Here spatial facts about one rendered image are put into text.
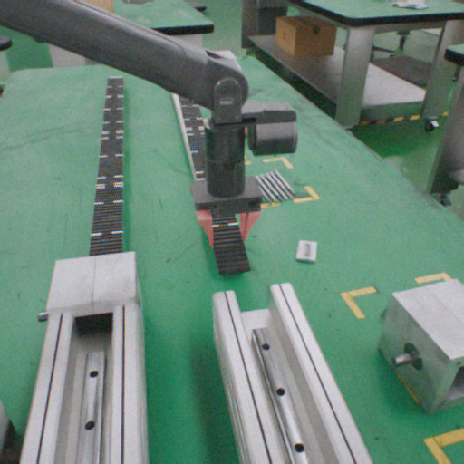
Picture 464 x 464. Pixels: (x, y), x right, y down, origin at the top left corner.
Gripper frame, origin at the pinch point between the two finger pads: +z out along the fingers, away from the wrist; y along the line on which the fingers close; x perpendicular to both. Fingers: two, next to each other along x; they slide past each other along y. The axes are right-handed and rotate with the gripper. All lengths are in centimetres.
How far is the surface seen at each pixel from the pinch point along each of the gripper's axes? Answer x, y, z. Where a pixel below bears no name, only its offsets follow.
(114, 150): 37.7, -18.5, -0.2
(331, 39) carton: 342, 157, 48
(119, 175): 25.4, -17.4, -0.3
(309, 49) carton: 341, 137, 55
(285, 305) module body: -21.8, 2.9, -5.0
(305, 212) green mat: 9.9, 17.0, 3.6
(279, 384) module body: -30.2, 0.0, -2.3
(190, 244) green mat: 4.0, -5.7, 3.3
